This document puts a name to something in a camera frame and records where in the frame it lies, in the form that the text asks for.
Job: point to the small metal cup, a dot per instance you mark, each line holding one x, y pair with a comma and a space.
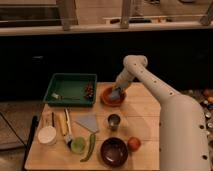
113, 121

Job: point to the small metal spoon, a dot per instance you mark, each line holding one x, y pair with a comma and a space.
60, 97

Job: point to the dark brown bowl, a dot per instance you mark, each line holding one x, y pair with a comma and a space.
114, 152

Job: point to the green plastic tray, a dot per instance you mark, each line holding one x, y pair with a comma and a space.
70, 85

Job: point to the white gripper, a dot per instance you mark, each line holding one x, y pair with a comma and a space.
124, 80

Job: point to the red tomato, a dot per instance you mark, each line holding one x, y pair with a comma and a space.
133, 144

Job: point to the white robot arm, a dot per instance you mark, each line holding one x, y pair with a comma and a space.
183, 143

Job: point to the white round container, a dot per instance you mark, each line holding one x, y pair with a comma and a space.
47, 135

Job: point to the blue grey sponge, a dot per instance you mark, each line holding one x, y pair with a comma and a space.
114, 95

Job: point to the white handled brush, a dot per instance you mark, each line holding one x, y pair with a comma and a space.
68, 136

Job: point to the grey triangular cloth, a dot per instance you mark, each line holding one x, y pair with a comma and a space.
88, 121

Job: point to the dark red grapes bunch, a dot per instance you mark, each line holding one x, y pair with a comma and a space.
89, 92

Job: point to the green round lid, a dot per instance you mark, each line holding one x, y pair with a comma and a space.
78, 145

